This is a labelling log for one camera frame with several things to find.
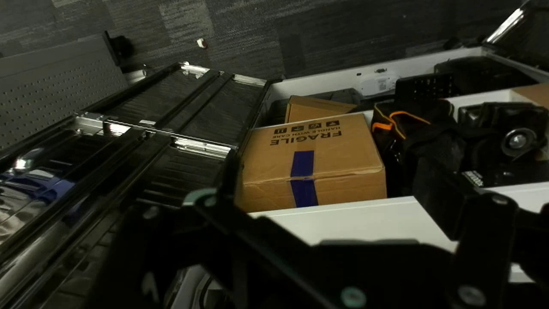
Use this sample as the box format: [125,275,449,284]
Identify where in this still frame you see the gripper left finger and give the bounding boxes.
[86,148,369,309]

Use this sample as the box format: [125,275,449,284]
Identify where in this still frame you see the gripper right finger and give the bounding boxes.
[413,157,549,309]

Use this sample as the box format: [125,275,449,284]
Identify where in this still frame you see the white compartment shelf unit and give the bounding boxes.
[240,45,549,284]

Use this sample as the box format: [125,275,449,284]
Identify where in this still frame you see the black device with round knob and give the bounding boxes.
[457,102,549,187]

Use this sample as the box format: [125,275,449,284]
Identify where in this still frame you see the black bag with orange trim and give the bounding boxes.
[371,101,466,198]

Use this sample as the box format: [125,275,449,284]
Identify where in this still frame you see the black ribbed case chrome edges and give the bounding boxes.
[0,62,275,309]

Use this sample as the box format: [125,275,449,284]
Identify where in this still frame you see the blue plastic object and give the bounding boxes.
[0,170,75,204]

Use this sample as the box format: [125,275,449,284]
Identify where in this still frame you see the large cardboard box blue tape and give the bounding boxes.
[235,112,388,213]

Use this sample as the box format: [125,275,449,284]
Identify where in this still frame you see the black keypad device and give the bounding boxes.
[395,73,456,103]

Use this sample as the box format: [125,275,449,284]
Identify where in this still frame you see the black plastic crate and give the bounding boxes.
[434,56,539,96]

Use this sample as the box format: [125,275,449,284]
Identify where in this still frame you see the small plain cardboard box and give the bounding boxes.
[285,95,359,124]

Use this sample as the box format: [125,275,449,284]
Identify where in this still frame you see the grey perforated panel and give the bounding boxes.
[0,32,129,151]

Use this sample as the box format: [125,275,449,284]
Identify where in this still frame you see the black case with silver edge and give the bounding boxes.
[484,0,549,71]

